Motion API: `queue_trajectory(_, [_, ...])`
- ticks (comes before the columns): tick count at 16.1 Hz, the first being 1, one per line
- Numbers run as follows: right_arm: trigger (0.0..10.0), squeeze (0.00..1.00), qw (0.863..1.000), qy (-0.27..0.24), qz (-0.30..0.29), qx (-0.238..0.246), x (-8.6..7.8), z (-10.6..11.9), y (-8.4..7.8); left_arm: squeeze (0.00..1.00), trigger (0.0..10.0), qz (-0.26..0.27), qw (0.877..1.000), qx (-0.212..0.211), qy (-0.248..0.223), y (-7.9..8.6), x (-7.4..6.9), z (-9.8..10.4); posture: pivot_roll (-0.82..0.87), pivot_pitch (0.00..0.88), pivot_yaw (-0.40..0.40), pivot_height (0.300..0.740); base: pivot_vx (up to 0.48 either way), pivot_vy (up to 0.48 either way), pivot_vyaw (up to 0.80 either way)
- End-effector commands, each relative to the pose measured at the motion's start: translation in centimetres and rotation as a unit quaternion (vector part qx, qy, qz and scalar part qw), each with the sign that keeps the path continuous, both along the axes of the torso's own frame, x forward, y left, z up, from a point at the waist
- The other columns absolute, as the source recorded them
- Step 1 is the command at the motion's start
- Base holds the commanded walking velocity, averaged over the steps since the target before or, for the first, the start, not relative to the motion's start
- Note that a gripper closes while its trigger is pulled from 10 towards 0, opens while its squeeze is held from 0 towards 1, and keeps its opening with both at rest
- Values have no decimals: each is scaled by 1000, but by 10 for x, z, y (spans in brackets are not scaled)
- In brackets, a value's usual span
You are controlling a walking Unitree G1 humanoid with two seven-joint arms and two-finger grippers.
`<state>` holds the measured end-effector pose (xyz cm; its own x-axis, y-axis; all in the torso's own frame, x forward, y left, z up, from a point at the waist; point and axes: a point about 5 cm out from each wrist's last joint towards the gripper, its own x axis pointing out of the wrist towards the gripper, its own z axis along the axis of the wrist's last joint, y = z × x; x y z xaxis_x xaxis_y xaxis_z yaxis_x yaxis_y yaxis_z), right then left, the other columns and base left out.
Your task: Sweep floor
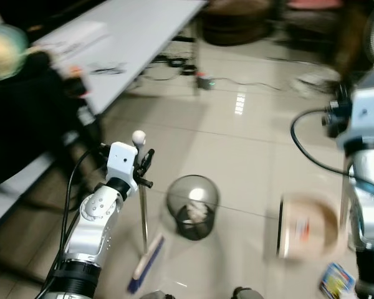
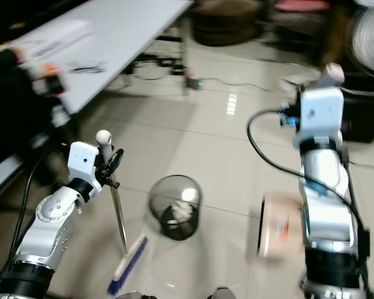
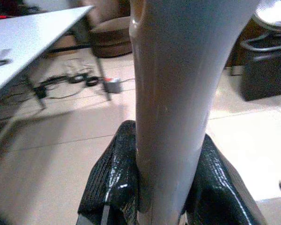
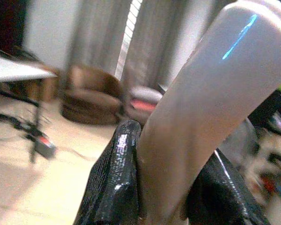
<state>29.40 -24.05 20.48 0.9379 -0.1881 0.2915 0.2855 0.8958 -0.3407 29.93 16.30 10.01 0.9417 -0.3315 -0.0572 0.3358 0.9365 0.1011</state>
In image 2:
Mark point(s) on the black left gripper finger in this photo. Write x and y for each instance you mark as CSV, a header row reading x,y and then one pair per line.
x,y
117,159

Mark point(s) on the broom with blue bristles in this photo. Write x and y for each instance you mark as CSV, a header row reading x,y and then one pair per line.
x,y
129,265

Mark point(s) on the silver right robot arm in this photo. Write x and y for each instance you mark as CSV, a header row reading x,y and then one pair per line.
x,y
327,205

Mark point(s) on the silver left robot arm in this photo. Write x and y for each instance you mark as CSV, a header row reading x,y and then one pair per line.
x,y
50,215

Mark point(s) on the black mesh waste bin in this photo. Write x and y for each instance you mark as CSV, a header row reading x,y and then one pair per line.
x,y
174,193

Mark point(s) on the crumpled white paper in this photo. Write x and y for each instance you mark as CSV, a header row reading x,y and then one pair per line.
x,y
181,213

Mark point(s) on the small black item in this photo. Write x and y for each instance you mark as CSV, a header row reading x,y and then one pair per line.
x,y
90,67

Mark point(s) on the black power adapters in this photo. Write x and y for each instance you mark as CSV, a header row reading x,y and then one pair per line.
x,y
159,63

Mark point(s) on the white low board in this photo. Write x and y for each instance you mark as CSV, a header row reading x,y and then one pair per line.
x,y
0,174

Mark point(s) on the black chair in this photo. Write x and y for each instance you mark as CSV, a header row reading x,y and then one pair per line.
x,y
19,112

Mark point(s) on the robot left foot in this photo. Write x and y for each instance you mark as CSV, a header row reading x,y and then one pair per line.
x,y
142,296

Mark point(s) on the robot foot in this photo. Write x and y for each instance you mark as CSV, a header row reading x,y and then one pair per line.
x,y
227,293
142,296

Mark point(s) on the white table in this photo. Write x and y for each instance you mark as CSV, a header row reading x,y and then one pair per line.
x,y
124,31

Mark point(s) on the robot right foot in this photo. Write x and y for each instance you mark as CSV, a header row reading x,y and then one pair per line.
x,y
227,293

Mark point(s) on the brown round stool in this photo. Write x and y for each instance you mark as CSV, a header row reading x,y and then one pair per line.
x,y
227,25

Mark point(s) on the white cloth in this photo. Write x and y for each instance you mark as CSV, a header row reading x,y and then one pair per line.
x,y
294,81

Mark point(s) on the red stool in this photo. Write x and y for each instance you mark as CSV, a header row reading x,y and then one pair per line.
x,y
302,5

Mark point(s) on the black box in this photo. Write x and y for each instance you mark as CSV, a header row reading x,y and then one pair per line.
x,y
368,112

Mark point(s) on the white fan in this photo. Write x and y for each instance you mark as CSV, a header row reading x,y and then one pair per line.
x,y
368,40

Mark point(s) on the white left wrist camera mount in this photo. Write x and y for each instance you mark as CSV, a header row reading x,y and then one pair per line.
x,y
83,161

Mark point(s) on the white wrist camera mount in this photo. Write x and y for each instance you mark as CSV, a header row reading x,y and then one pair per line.
x,y
321,112
83,161

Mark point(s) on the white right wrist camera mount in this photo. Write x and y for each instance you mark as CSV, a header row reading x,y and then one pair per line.
x,y
321,112

